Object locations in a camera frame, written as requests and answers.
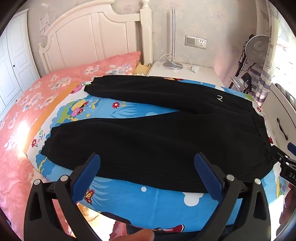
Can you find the blue cartoon printed quilt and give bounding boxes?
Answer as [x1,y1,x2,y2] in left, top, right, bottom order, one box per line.
[23,75,287,232]

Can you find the white wardrobe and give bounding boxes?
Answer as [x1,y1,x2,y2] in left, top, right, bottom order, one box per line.
[0,9,40,114]

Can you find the round grey lamp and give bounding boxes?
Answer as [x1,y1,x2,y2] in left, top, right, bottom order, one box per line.
[243,34,271,65]

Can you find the wall paper note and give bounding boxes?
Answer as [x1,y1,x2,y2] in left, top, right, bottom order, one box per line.
[39,13,51,37]

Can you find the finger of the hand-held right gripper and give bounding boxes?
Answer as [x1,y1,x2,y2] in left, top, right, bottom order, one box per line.
[269,142,296,166]

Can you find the silver desk lamp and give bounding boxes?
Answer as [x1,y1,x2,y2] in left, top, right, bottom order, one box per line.
[163,9,183,70]

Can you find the wall switch socket panel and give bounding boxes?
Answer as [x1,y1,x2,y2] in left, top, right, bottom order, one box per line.
[184,35,207,50]

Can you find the white cabinet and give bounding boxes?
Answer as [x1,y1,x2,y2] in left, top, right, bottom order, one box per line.
[262,83,296,149]

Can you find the person's right hand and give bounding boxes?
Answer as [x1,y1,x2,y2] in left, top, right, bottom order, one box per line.
[279,182,295,226]

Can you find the black stand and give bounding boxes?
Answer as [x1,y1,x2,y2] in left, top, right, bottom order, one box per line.
[228,42,253,94]

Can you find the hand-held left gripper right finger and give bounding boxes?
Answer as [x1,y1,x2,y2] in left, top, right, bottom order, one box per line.
[194,152,271,241]

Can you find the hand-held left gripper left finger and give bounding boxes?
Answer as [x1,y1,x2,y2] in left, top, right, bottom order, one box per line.
[24,152,101,241]

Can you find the white wooden headboard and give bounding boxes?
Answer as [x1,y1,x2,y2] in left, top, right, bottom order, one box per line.
[38,0,153,75]

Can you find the black pants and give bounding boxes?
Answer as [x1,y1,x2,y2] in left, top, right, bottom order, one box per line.
[41,75,277,194]

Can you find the yellow pillow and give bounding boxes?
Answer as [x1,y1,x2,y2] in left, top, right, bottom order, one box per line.
[132,61,153,76]

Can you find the person's left hand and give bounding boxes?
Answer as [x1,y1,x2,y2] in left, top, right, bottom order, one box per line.
[113,229,156,241]

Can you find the white bedside table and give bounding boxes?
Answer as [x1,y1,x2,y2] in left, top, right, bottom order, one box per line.
[147,61,225,87]

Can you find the white cable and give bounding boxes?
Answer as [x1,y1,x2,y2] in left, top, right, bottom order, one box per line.
[158,54,201,70]

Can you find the pink floral bedsheet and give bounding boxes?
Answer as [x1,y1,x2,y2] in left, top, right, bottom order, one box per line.
[0,51,141,232]

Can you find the striped curtain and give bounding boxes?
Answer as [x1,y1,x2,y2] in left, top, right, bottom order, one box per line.
[248,0,287,107]

